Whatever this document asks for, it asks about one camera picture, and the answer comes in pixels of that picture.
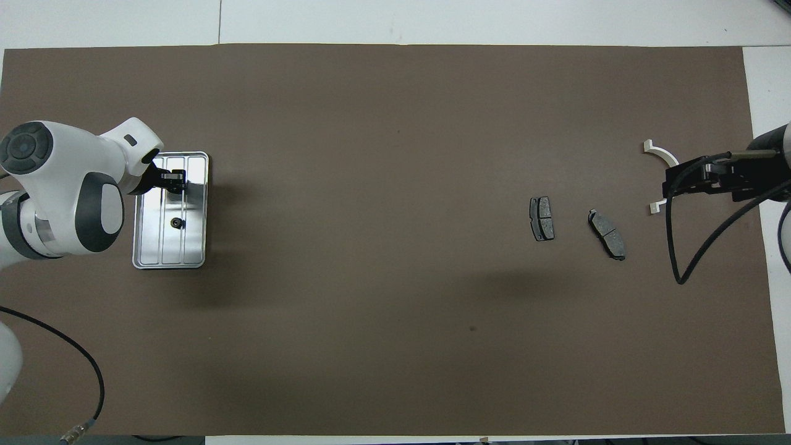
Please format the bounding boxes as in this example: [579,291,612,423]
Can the brown table mat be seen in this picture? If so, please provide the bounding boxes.
[0,43,785,437]

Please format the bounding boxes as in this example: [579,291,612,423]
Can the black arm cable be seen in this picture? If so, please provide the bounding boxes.
[0,305,106,444]
[664,153,791,286]

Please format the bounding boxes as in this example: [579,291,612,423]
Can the silver metal tray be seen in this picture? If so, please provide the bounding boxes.
[132,151,209,269]

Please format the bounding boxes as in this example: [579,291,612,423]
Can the curved dark brake pad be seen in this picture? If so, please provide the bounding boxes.
[587,209,627,261]

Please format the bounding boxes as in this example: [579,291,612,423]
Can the rectangular dark brake pad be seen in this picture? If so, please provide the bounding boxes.
[530,196,556,242]

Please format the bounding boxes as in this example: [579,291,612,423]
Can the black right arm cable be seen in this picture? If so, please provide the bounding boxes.
[664,153,791,286]

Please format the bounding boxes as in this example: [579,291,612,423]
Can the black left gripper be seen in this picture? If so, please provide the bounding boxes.
[138,154,187,196]

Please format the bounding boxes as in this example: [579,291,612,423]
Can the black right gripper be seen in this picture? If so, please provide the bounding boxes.
[662,147,787,203]

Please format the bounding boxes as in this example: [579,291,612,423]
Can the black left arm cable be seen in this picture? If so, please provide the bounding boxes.
[0,305,106,444]

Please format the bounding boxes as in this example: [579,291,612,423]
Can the white curved plastic bracket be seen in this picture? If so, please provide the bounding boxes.
[643,140,681,216]

